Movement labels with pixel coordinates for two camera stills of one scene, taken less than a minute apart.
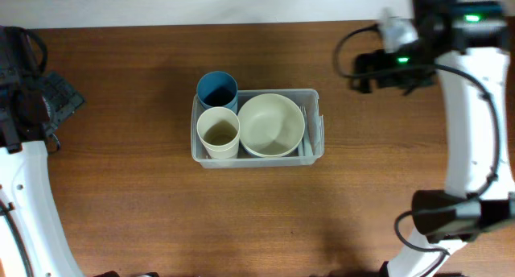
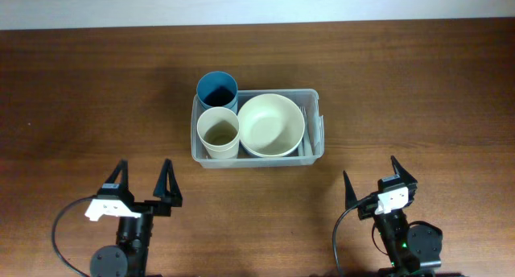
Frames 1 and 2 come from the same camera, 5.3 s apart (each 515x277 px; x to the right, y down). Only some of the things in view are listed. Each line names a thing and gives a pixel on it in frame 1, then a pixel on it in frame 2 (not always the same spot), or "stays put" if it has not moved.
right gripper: x=381 y=59 -> x=410 y=182
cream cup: x=222 y=150 stays put
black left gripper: x=62 y=94 -> x=161 y=207
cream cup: x=218 y=129 stays put
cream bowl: x=271 y=125 stays put
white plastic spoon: x=300 y=148 stays put
